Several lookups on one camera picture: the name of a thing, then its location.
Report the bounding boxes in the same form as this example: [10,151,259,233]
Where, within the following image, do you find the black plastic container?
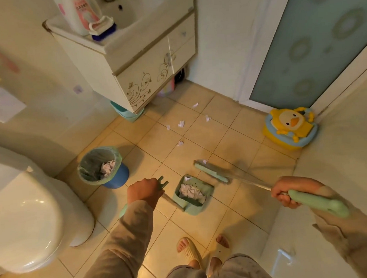
[173,68,186,85]

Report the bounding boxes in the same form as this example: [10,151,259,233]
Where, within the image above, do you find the cream rubber slipper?
[204,233,233,278]
[176,236,205,272]

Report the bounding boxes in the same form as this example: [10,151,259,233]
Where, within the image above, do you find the blue lined trash bin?
[76,145,131,191]

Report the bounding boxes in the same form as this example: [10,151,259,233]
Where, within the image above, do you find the beige tiled floor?
[0,73,311,278]

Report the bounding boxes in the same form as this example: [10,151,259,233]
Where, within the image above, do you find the white pink detergent bottle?
[52,0,105,38]

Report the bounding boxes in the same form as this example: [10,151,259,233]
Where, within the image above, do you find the frosted glass door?
[233,0,367,120]

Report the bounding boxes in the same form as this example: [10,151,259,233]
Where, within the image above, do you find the white scrub brush blue bristles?
[88,14,118,42]

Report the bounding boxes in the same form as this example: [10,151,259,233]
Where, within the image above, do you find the pink plastic container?
[157,78,176,98]

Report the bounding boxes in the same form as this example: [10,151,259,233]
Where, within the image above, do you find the yellow duck potty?
[261,105,320,153]

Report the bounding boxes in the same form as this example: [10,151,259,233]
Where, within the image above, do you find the light blue bucket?
[110,99,146,124]

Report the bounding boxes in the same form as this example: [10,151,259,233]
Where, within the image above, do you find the person's left forearm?
[69,200,158,278]

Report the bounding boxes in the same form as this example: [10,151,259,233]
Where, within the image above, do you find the person's right hand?
[270,174,324,210]

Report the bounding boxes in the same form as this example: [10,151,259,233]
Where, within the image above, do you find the white vanity cabinet with sink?
[41,0,201,118]

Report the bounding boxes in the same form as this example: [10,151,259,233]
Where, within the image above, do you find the green broom with steel handle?
[193,152,350,226]

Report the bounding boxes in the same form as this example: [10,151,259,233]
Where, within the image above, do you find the person's left hand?
[126,177,166,211]

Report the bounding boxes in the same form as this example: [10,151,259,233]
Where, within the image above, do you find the white toilet paper sheet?
[0,85,28,124]

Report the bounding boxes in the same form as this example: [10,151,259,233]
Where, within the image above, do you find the grey patterned trousers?
[160,251,277,278]

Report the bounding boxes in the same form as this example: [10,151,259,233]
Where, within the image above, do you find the white paper scraps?
[164,101,215,166]

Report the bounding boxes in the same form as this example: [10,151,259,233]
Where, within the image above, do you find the green dustpan with steel handle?
[117,172,216,220]

